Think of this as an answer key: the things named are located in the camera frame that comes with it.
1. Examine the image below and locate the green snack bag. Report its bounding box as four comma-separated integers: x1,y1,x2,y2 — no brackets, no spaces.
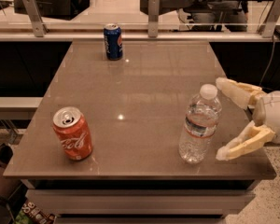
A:
14,201,55,224

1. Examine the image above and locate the right metal rail bracket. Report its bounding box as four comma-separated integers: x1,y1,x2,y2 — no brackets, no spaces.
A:
259,0,280,38

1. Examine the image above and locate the dark bin on floor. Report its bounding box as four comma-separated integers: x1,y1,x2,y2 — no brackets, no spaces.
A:
0,144,21,200

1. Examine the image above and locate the clear plastic water bottle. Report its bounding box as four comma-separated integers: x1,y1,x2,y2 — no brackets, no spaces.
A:
178,84,222,164

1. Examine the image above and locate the black cable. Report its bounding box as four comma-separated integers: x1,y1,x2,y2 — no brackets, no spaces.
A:
259,35,278,89

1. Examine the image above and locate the left metal rail bracket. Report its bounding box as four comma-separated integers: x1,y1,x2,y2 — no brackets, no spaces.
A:
22,0,48,37

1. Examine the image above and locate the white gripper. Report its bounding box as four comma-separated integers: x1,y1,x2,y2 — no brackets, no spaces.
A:
216,77,280,161

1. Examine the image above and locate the metal rail bracket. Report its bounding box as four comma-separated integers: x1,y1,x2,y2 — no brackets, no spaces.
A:
22,0,48,37
147,0,160,37
259,0,280,38

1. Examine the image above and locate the black box on counter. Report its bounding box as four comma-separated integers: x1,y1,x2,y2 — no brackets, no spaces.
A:
12,0,91,21

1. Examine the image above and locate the blue pepsi can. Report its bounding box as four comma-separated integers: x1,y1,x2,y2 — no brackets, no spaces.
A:
104,23,123,60

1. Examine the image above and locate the red coca-cola can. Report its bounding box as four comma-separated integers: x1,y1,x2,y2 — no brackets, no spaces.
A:
53,106,92,161

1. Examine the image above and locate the middle metal rail bracket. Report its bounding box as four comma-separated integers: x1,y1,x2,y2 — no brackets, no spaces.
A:
147,0,160,37

